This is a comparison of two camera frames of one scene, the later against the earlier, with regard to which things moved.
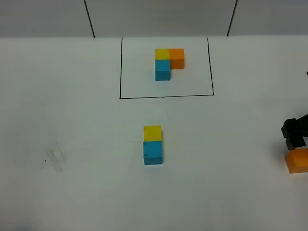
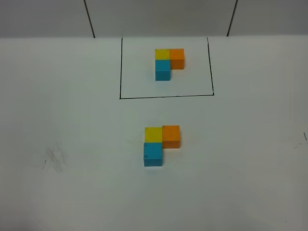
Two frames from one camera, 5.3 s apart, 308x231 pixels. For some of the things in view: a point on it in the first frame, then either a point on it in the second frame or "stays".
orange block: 297,160 -> 171,136
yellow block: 152,133 stays
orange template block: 176,56 stays
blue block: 152,152 stays
